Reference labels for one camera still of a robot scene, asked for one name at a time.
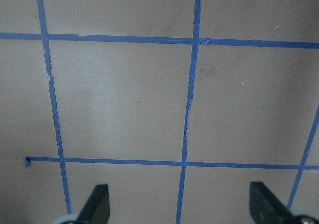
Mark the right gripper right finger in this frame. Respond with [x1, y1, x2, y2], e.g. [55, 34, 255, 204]
[249, 182, 299, 224]

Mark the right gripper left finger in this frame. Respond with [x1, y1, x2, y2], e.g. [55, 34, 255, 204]
[76, 184, 110, 224]

